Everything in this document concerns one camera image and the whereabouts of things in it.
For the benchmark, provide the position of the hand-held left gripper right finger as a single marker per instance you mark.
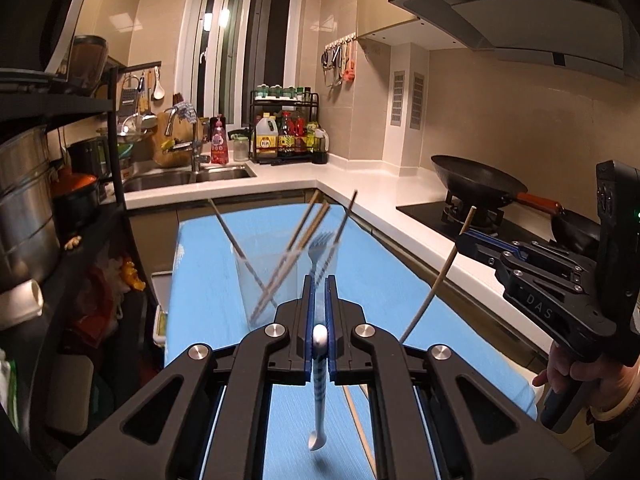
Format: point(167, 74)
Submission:
point(336, 320)

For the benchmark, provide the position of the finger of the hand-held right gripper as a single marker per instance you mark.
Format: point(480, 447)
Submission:
point(482, 242)
point(530, 275)

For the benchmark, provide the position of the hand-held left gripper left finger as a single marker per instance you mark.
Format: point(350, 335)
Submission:
point(303, 320)

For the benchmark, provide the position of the clear plastic utensil holder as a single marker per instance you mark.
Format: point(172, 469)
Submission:
point(245, 280)

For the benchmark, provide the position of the white ceramic spoon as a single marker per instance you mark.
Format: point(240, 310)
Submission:
point(318, 410)

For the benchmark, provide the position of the person's right forearm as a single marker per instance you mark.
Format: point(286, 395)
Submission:
point(625, 425)

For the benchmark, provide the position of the person's right hand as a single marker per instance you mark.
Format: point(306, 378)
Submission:
point(605, 375)

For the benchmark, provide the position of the small black wok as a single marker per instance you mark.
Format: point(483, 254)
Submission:
point(575, 230)

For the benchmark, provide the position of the black gas stove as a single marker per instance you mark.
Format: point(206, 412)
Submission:
point(425, 212)

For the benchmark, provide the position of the blue tablecloth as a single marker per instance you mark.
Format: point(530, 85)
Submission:
point(210, 260)

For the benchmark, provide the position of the black spice rack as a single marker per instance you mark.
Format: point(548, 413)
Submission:
point(280, 159)

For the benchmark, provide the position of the dark oil dispenser bottle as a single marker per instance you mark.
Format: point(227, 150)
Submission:
point(320, 149)

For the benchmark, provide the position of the yellow toy figure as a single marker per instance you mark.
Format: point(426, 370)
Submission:
point(132, 275)

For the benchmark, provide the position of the steel kitchen sink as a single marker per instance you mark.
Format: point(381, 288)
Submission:
point(190, 178)

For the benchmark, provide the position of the clear glass jar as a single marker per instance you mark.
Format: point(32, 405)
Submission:
point(241, 149)

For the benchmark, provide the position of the red-capped sauce bottle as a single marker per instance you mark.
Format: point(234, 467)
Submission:
point(285, 135)

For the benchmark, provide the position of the yellow-label cooking oil bottle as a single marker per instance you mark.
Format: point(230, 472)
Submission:
point(265, 137)

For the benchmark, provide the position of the red dish soap bottle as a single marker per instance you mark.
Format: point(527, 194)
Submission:
point(219, 142)

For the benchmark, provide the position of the chrome kitchen faucet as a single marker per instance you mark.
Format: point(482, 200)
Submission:
point(196, 147)

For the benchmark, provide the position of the red plastic bag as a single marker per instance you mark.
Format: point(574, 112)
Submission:
point(95, 305)

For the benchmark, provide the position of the wooden cutting board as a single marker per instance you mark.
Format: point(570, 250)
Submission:
point(162, 152)

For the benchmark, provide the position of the orange peeler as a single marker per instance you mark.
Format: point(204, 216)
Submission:
point(350, 67)

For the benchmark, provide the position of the grey range hood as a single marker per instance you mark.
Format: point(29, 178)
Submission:
point(500, 15)

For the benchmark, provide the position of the row of green-lidded jars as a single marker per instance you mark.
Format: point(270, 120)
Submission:
point(280, 92)

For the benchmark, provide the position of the blue checked dishcloth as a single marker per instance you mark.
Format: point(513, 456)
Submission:
point(185, 110)

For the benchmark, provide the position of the metal kitchen scissors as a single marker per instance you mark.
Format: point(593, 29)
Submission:
point(326, 57)

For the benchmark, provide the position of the ginger root piece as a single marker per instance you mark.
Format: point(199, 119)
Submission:
point(72, 244)

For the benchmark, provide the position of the black metal shelf rack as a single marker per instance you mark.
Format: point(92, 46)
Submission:
point(114, 160)

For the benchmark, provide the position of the metal strainer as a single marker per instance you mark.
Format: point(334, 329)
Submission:
point(132, 124)

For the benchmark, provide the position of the orange-lidded black pot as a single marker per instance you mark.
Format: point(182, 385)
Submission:
point(75, 195)

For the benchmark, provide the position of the black countertop appliance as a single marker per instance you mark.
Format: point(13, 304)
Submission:
point(87, 157)

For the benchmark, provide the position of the white ladle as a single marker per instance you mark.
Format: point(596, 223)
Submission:
point(158, 89)

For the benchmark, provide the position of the metal grater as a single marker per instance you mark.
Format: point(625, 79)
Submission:
point(129, 100)

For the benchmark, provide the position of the white paper roll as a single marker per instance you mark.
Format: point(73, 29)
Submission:
point(20, 305)

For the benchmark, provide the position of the large steel stockpot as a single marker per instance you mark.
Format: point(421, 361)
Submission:
point(25, 240)

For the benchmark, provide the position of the white-framed window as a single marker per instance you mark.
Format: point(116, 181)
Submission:
point(235, 35)

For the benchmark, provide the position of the steel steamer pot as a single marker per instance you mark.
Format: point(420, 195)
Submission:
point(20, 160)

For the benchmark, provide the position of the brown glass jar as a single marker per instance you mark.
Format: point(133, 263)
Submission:
point(87, 62)

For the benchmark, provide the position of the dark appliance silver edge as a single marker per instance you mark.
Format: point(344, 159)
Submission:
point(35, 10)

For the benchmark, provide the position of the grey wall vent plate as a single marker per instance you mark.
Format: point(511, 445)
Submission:
point(416, 100)
point(397, 97)

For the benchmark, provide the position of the wall hook rail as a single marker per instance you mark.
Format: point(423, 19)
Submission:
point(340, 40)

